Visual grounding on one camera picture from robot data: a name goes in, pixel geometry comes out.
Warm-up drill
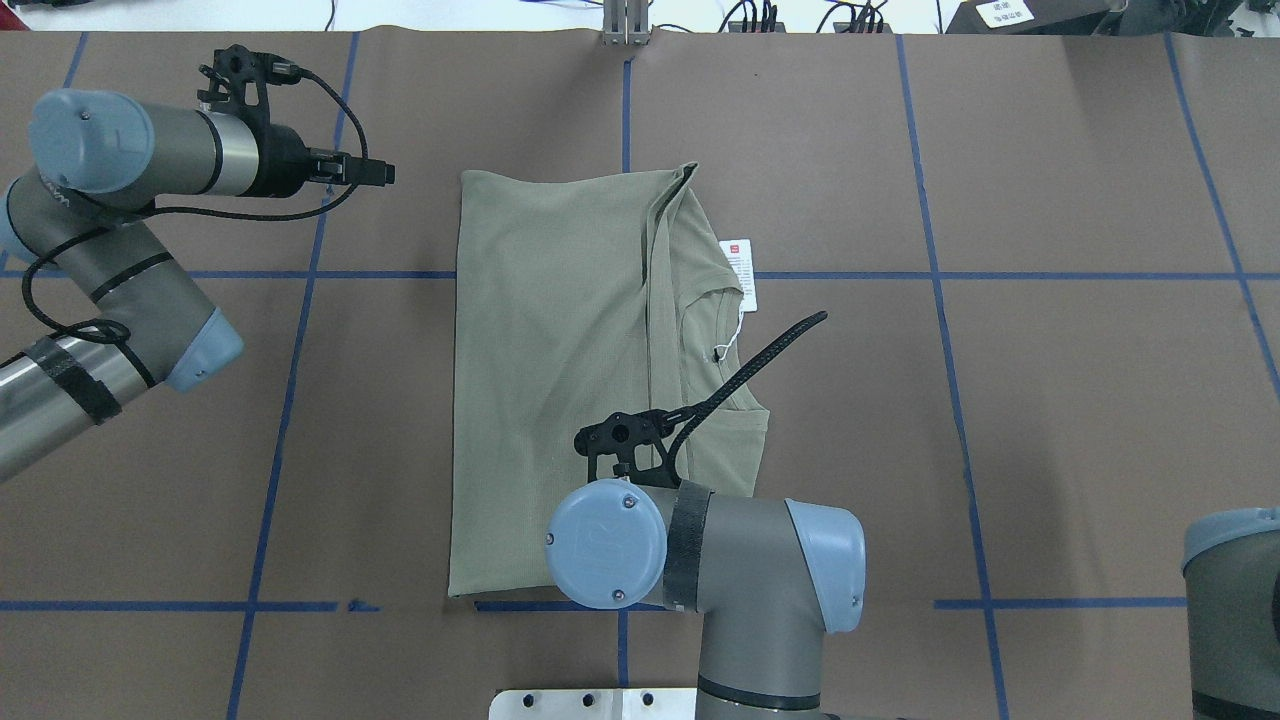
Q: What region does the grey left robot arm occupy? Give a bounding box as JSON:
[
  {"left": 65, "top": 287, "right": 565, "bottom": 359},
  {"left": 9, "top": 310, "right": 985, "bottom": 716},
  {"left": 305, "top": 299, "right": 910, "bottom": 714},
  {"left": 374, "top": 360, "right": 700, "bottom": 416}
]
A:
[{"left": 3, "top": 88, "right": 396, "bottom": 480}]

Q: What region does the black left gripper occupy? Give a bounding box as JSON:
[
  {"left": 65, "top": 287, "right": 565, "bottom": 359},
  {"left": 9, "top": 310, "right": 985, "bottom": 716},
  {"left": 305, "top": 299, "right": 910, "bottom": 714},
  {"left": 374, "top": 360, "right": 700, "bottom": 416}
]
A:
[{"left": 255, "top": 124, "right": 396, "bottom": 199}]

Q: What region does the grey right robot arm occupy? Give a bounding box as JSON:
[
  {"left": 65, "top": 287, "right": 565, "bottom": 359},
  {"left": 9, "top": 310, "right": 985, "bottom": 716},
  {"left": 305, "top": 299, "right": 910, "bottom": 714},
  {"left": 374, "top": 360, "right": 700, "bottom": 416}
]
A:
[{"left": 544, "top": 478, "right": 1277, "bottom": 719}]

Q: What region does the olive green long-sleeve shirt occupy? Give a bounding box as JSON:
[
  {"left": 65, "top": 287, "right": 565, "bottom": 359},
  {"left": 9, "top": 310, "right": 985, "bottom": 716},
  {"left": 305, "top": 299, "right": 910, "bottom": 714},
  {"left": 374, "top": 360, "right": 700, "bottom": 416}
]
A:
[{"left": 447, "top": 161, "right": 748, "bottom": 597}]

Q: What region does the aluminium frame post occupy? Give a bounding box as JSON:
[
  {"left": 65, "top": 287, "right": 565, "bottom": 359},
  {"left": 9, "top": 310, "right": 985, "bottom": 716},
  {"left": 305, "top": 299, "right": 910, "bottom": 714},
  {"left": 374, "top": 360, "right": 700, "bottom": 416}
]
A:
[{"left": 600, "top": 0, "right": 652, "bottom": 47}]

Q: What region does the white shirt price tag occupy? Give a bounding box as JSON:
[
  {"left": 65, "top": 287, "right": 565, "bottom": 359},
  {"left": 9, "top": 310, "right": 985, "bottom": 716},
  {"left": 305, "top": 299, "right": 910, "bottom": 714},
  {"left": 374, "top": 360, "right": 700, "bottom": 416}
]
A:
[{"left": 718, "top": 238, "right": 758, "bottom": 314}]

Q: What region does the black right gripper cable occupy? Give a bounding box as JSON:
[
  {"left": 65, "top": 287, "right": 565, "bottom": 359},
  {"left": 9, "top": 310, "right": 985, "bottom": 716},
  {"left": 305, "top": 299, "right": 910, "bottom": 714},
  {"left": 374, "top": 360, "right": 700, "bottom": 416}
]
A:
[{"left": 666, "top": 310, "right": 829, "bottom": 480}]

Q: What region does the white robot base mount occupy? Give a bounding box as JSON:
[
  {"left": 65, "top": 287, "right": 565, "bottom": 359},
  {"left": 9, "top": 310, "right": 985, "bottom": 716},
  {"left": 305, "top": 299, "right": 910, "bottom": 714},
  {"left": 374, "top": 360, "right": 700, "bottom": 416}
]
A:
[{"left": 488, "top": 687, "right": 698, "bottom": 719}]

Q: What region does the black box with white label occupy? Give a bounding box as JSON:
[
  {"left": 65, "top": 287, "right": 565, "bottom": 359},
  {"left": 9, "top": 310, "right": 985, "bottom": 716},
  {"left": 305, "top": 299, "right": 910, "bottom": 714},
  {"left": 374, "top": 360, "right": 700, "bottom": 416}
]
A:
[{"left": 943, "top": 1, "right": 1114, "bottom": 35}]

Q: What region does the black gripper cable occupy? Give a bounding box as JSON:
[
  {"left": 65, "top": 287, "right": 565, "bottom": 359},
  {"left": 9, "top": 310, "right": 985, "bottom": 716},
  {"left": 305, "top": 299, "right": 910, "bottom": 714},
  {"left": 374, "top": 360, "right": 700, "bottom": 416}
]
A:
[
  {"left": 666, "top": 310, "right": 829, "bottom": 480},
  {"left": 20, "top": 61, "right": 372, "bottom": 346}
]

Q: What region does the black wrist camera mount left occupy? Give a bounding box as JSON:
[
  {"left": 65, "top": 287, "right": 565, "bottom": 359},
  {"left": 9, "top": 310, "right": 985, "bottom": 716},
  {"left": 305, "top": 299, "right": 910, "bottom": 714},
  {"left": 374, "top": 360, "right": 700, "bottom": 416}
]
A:
[{"left": 196, "top": 44, "right": 303, "bottom": 129}]

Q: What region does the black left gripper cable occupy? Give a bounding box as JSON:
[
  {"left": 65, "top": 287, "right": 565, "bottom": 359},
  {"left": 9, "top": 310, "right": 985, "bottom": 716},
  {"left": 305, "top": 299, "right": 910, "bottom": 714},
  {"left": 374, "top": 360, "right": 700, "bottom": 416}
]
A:
[{"left": 20, "top": 61, "right": 372, "bottom": 346}]

